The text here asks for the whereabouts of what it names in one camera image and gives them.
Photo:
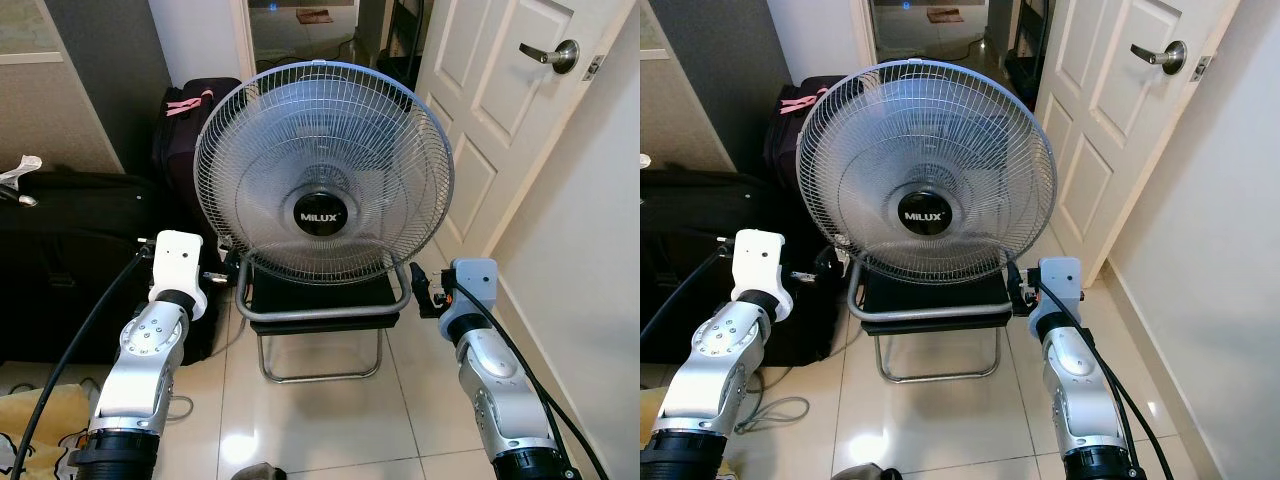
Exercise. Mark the dark grey wardrobe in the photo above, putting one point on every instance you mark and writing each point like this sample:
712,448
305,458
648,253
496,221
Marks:
720,80
110,80

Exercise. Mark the metal door latch plate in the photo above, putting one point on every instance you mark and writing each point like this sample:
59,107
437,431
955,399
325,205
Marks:
1200,68
593,68

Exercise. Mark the black chair with metal frame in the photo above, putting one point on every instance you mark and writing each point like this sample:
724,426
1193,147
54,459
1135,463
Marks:
935,295
320,300

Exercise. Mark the black rack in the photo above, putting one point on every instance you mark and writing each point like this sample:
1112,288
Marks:
405,40
1025,60

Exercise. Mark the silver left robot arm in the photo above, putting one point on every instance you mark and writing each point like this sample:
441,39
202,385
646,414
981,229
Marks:
140,360
715,360

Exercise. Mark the brown mat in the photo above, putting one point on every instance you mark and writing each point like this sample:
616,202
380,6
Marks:
945,14
315,16

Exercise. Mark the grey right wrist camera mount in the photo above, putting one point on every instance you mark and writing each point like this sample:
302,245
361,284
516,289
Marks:
475,280
1060,280

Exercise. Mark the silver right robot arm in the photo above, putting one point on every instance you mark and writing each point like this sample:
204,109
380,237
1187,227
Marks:
495,380
1075,380

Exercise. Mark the grey Milux table fan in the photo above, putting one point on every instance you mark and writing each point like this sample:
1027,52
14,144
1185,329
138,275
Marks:
320,215
928,213

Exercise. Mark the black suitcase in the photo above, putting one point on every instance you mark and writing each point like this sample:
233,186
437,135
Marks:
680,250
70,260

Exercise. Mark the dark purple bag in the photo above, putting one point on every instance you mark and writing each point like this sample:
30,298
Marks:
785,140
175,150

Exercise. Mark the white panel door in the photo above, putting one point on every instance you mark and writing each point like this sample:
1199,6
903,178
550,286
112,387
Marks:
500,100
1110,130

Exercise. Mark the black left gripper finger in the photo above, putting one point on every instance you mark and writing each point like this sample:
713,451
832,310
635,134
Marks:
832,262

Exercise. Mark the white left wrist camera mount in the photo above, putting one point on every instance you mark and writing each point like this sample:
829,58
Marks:
760,260
178,260

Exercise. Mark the pink ribbon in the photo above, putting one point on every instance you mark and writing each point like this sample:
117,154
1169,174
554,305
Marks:
800,100
185,102

